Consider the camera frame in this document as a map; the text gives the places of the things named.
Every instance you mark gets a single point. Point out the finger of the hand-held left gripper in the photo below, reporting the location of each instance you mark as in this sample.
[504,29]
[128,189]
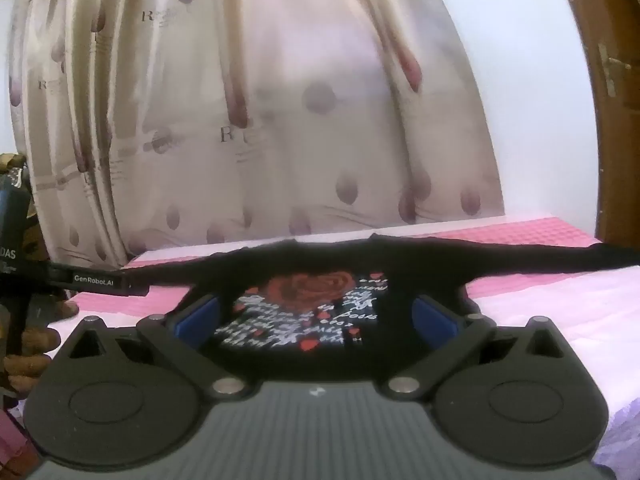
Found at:
[95,279]

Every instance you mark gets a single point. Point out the pink cloth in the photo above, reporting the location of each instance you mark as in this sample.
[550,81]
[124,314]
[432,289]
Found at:
[12,445]

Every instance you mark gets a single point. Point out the person's left hand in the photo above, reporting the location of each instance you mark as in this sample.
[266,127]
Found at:
[42,340]

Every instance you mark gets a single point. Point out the brown wooden door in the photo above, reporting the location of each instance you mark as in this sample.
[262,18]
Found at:
[615,160]

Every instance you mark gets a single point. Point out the beige dotted curtain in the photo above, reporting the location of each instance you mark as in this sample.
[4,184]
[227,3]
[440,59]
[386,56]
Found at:
[250,110]

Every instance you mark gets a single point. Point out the black rose print t-shirt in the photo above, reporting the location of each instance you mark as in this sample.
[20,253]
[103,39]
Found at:
[300,270]

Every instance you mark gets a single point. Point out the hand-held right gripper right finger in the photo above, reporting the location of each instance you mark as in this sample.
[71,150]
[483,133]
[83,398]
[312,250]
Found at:
[434,320]

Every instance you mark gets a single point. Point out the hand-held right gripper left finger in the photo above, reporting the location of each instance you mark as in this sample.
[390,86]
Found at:
[199,321]

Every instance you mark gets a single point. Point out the pink and white bed sheet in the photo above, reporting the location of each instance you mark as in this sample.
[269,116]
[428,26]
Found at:
[550,310]

